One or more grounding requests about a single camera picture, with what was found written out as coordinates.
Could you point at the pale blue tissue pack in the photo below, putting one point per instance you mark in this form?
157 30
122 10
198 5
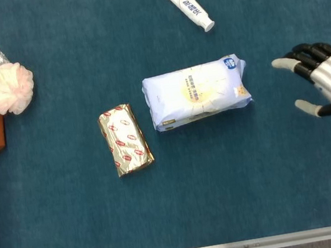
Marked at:
195 94

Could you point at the pink mesh bath pouf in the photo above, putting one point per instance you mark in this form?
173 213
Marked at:
8 89

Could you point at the gold foil wrapped package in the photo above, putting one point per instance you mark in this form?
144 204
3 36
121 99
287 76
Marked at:
125 138

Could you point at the white toothpaste tube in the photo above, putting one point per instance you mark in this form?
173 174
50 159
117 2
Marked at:
183 0

